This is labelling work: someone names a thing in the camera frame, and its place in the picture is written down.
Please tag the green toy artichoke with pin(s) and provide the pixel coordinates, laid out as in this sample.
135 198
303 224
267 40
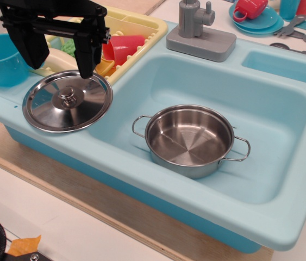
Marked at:
69 47

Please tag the light blue toy sink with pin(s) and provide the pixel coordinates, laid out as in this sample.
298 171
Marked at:
260 90

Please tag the teal cup background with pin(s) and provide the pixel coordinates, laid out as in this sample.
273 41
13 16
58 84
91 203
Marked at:
288 8

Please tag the orange toy piece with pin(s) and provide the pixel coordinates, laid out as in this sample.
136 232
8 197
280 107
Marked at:
104 67

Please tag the teal plate bottom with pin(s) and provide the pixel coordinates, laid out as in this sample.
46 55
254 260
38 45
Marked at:
270 30

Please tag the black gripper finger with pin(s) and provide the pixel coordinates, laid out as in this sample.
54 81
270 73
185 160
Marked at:
88 55
31 45

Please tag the orange tape piece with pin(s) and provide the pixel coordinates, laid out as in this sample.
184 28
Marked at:
23 246

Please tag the grey toy fork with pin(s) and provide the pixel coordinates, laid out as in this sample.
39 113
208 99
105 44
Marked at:
289 29

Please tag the yellow dish rack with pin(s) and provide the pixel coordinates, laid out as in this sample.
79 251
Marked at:
121 22

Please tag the black device base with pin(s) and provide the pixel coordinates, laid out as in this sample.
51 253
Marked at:
26 257

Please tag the teal plastic mug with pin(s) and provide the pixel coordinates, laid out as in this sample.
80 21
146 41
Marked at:
13 68

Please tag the teal plate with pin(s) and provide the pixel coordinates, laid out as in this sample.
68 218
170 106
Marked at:
266 19
270 30

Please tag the red plastic cup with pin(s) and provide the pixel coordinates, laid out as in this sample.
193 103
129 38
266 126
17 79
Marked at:
119 47

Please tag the red mug on plates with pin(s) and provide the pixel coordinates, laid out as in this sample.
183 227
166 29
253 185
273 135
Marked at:
250 9

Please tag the round steel pot lid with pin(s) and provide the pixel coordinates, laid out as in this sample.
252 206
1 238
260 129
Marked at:
66 102

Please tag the steel pot with handles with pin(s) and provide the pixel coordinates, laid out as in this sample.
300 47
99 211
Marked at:
191 140

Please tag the teal plate top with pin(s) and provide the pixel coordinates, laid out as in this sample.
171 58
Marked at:
266 19

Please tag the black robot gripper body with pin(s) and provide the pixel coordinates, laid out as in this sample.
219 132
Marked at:
23 19

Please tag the grey toy faucet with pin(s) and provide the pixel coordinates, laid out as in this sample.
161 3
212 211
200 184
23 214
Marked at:
193 35

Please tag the cream toy bottle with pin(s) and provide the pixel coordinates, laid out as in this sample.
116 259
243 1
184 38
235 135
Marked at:
58 61

